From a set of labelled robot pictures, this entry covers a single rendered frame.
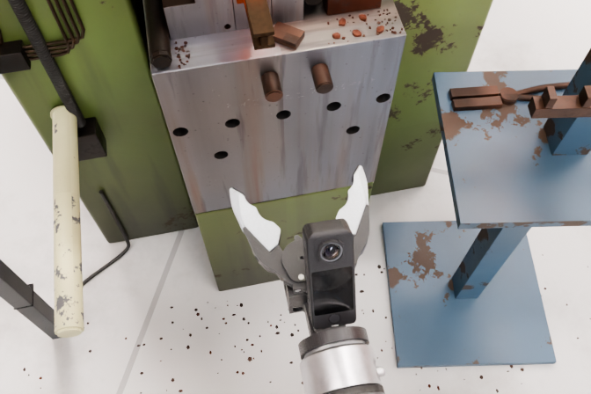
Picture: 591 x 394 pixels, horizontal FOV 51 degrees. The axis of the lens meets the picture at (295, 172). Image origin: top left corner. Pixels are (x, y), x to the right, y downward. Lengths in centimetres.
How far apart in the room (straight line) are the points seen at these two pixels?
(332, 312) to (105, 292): 121
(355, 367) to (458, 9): 83
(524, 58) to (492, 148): 119
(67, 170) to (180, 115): 29
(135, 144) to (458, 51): 72
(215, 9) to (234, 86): 12
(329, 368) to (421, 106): 98
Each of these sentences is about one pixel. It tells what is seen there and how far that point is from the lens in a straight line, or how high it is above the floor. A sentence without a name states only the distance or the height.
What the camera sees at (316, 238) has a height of 108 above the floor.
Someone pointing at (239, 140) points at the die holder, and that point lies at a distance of 108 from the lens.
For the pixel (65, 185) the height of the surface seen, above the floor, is 64.
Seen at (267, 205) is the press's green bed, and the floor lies 45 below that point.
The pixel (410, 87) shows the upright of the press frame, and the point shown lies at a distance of 143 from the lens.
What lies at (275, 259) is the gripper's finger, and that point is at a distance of 66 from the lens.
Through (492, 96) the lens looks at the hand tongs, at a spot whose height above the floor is 74.
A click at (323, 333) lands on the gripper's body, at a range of 62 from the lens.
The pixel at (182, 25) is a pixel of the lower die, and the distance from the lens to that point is 94.
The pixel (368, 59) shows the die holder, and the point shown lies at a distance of 98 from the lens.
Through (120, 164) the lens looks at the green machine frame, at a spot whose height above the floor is 40.
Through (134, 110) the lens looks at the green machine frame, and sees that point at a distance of 131.
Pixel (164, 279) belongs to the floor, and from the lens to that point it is 176.
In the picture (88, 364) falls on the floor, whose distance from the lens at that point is 174.
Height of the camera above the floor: 161
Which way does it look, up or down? 60 degrees down
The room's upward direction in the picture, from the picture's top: straight up
